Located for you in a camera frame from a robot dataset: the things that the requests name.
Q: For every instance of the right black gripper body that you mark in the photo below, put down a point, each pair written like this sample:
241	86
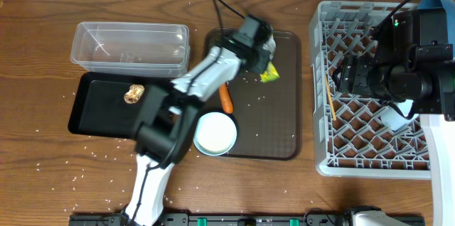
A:
348	79

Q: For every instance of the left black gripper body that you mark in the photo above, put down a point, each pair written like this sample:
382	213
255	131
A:
265	59

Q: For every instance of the yellow green snack wrapper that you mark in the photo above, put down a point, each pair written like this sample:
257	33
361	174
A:
270	74

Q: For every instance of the orange carrot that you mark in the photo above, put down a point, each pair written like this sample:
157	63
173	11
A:
225	99

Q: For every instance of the light blue rice bowl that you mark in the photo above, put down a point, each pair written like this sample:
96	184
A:
216	134

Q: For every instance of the dark blue plate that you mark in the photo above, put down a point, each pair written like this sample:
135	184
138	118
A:
447	5

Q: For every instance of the brown food scrap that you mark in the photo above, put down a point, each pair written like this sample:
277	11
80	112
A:
134	94

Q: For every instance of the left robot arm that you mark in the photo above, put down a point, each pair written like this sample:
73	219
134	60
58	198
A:
168	116

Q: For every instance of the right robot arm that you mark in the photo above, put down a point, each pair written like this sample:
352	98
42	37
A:
414	61

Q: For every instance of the grey dishwasher rack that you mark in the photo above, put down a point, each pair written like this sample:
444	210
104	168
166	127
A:
367	140

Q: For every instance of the wooden chopstick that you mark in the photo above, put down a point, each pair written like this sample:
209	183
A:
330	99

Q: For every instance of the brown serving tray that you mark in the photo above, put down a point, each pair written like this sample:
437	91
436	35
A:
268	115

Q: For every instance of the clear plastic bin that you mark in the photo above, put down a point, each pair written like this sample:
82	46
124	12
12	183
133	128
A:
140	49

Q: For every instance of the black plastic tray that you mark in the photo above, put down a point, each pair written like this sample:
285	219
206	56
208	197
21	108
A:
99	108

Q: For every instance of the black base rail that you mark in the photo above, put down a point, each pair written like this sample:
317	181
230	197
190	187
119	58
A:
182	219

